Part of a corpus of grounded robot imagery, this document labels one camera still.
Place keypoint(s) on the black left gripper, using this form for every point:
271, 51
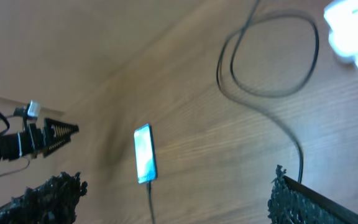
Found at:
57, 131

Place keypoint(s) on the white charger plug adapter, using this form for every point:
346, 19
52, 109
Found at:
342, 19

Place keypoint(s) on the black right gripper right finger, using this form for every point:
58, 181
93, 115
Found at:
293, 203

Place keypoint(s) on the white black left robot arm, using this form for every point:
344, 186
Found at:
17, 145

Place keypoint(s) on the Samsung Galaxy smartphone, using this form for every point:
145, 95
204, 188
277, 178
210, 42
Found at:
145, 154

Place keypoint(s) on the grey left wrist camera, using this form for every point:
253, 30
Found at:
33, 110

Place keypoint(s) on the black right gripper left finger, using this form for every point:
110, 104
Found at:
54, 201

